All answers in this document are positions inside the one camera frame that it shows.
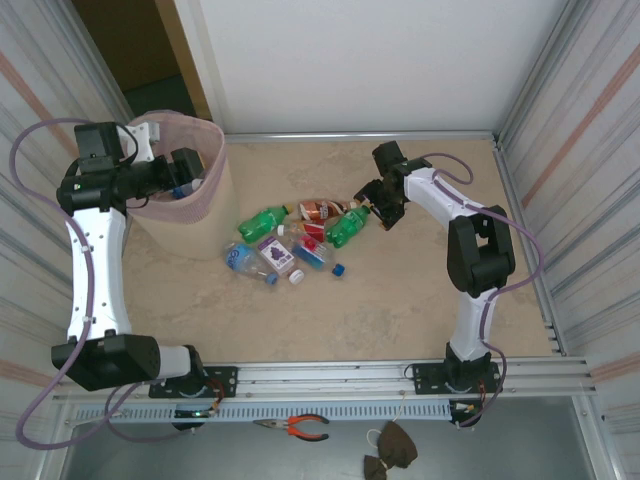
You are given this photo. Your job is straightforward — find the Fiji water bottle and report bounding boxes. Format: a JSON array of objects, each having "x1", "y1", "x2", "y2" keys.
[{"x1": 291, "y1": 234, "x2": 350, "y2": 279}]

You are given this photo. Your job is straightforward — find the aluminium back frame rail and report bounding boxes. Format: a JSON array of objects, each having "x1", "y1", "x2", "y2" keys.
[{"x1": 224, "y1": 131, "x2": 499, "y2": 146}]

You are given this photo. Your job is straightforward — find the beige waste bin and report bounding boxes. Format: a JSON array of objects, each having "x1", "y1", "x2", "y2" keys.
[{"x1": 124, "y1": 110, "x2": 240, "y2": 261}]

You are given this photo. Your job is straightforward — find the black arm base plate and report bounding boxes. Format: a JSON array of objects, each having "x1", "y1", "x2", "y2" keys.
[
  {"x1": 410, "y1": 363, "x2": 502, "y2": 396},
  {"x1": 148, "y1": 366, "x2": 239, "y2": 400}
]

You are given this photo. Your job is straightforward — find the white slotted cable duct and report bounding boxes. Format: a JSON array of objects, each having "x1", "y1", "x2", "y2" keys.
[{"x1": 67, "y1": 401, "x2": 454, "y2": 425}]

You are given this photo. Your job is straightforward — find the pink plastic bin liner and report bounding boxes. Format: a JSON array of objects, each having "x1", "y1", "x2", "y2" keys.
[{"x1": 127, "y1": 110, "x2": 226, "y2": 226}]

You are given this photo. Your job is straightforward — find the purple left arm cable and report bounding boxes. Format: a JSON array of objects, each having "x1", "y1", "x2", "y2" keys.
[{"x1": 9, "y1": 118, "x2": 194, "y2": 450}]

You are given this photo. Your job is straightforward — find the green plastic bottle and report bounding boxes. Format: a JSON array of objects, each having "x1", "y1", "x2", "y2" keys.
[{"x1": 237, "y1": 203, "x2": 293, "y2": 239}]

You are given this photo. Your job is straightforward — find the clear bottle blue logo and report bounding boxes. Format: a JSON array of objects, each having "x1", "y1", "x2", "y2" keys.
[{"x1": 222, "y1": 241, "x2": 281, "y2": 287}]

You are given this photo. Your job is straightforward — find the brown wooden door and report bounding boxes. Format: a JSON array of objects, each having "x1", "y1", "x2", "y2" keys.
[{"x1": 72, "y1": 0, "x2": 214, "y2": 122}]

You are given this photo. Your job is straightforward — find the aluminium corner post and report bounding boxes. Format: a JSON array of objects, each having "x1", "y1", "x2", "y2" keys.
[
  {"x1": 492, "y1": 0, "x2": 594, "y2": 144},
  {"x1": 44, "y1": 0, "x2": 135, "y2": 124}
]

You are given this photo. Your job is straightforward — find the aluminium side frame rail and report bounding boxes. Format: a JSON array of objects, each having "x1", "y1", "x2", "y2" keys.
[{"x1": 492, "y1": 134, "x2": 569, "y2": 357}]

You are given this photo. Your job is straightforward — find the orange handled pliers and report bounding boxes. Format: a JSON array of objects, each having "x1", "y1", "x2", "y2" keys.
[{"x1": 252, "y1": 413, "x2": 331, "y2": 442}]

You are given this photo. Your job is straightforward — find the white string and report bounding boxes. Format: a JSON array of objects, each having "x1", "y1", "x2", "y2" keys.
[{"x1": 367, "y1": 392, "x2": 409, "y2": 449}]

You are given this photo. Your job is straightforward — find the large brown cloth pouch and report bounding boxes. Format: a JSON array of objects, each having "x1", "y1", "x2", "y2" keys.
[{"x1": 374, "y1": 419, "x2": 419, "y2": 470}]

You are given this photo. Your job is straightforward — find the small brown cloth pouch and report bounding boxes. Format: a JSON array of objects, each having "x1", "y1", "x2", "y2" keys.
[{"x1": 362, "y1": 454, "x2": 391, "y2": 480}]

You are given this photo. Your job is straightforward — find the orange red label tea bottle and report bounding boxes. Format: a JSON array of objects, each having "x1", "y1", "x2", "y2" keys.
[{"x1": 277, "y1": 221, "x2": 329, "y2": 245}]

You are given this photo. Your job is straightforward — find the purple grape label bottle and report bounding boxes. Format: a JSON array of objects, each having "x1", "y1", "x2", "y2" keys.
[{"x1": 256, "y1": 235, "x2": 306, "y2": 286}]

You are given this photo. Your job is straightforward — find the Pepsi blue label bottle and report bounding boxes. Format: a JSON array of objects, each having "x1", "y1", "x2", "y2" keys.
[{"x1": 169, "y1": 179, "x2": 205, "y2": 200}]

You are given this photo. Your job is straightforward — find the green Sprite label bottle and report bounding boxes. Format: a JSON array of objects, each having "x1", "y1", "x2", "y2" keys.
[{"x1": 324, "y1": 202, "x2": 375, "y2": 250}]

